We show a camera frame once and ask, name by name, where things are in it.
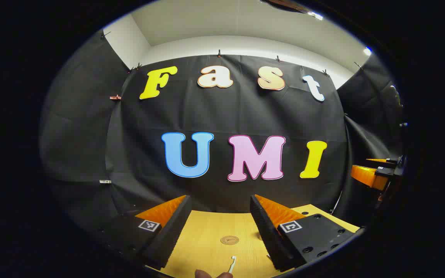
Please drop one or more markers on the round wooden coaster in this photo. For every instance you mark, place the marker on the round wooden coaster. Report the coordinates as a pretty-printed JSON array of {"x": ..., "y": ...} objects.
[{"x": 230, "y": 240}]

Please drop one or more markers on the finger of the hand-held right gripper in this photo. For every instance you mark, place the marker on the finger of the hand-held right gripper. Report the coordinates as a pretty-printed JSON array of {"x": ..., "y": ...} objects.
[
  {"x": 383, "y": 160},
  {"x": 367, "y": 176}
]

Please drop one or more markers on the black backdrop cloth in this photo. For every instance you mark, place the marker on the black backdrop cloth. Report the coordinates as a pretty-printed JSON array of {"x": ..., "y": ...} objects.
[{"x": 222, "y": 112}]

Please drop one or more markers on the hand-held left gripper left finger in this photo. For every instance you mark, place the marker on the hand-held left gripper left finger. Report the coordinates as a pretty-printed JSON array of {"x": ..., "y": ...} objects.
[{"x": 172, "y": 239}]

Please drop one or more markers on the ceiling light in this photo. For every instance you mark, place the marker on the ceiling light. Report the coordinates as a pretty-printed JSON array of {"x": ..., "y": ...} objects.
[
  {"x": 367, "y": 51},
  {"x": 315, "y": 16}
]

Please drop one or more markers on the pale green toothbrush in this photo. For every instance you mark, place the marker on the pale green toothbrush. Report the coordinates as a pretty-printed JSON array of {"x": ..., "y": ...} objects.
[{"x": 233, "y": 263}]

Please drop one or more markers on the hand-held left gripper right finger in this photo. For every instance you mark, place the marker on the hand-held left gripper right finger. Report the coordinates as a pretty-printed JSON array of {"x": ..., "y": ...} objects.
[{"x": 267, "y": 235}]

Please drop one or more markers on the wooden desktop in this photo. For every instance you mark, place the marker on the wooden desktop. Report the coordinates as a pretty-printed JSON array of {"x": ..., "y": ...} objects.
[{"x": 214, "y": 256}]

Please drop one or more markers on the small white tag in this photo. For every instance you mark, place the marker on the small white tag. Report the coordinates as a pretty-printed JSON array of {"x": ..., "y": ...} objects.
[{"x": 105, "y": 181}]

